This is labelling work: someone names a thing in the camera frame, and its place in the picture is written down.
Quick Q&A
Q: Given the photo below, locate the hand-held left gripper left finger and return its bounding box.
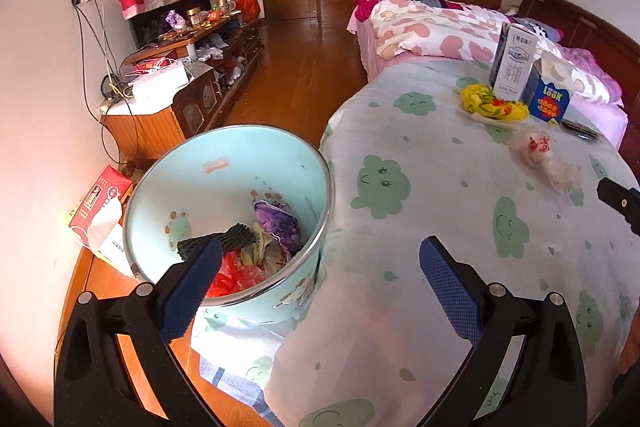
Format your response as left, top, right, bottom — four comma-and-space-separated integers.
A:
52, 238, 224, 427

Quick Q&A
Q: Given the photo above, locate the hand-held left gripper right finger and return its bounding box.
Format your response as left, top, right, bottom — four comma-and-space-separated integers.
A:
417, 236, 588, 427

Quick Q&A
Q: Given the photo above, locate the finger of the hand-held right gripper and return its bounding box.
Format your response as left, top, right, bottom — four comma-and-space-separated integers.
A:
596, 177, 640, 238

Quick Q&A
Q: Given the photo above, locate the red translucent plastic bag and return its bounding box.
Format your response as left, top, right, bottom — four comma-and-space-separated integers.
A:
205, 252, 271, 299

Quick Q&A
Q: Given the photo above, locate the black foam net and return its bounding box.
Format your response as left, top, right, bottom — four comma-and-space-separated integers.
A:
176, 223, 261, 264

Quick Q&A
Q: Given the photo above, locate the purple patterned wrapper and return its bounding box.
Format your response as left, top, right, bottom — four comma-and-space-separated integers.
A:
252, 199, 308, 253

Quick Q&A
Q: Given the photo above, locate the light blue trash bin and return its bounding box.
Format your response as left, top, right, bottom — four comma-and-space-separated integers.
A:
121, 123, 335, 325

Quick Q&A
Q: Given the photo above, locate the white cloth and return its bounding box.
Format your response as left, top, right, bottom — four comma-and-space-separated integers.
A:
190, 302, 291, 373

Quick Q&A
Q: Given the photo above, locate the dark snack packet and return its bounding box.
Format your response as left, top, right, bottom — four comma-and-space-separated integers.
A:
560, 119, 603, 142

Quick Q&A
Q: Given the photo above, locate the bed with pink sheet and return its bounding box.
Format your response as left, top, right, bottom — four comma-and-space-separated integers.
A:
350, 0, 628, 148

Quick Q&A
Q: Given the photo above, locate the white bag with red print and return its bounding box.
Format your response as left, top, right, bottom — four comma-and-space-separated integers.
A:
509, 127, 583, 194

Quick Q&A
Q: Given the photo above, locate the cloud print tablecloth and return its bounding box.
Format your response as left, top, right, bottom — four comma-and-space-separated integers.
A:
262, 59, 640, 427

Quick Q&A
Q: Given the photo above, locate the blue checked cloth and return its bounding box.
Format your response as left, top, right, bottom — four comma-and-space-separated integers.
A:
200, 354, 281, 427

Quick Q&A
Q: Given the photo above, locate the blue milk carton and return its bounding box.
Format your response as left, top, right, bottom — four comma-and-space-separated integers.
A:
521, 54, 581, 125

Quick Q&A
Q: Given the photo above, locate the red tissue box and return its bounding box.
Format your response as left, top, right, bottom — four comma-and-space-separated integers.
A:
67, 164, 133, 253

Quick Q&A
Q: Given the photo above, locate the purple floral quilt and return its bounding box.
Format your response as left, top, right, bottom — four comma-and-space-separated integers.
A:
560, 44, 623, 108

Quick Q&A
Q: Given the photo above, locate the wooden television cabinet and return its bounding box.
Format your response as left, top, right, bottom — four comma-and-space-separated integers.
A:
100, 17, 265, 168

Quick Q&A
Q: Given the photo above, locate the wooden headboard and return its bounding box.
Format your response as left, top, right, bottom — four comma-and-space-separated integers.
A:
517, 0, 640, 128

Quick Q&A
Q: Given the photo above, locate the white milk carton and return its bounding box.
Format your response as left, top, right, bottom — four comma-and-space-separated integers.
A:
488, 23, 538, 100

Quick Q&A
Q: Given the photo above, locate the black and white pillow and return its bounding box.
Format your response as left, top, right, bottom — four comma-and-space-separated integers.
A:
515, 17, 563, 42

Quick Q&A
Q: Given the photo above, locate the white box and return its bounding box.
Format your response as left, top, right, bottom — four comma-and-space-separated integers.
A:
120, 62, 190, 102

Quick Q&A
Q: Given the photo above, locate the white quilt with pink hearts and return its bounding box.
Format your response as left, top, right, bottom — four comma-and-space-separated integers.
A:
370, 0, 551, 62

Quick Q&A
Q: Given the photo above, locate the black television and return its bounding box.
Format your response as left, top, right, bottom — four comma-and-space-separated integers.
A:
127, 0, 211, 50

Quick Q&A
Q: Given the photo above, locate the orange red bag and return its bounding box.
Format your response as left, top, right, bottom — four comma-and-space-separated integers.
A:
234, 0, 262, 22

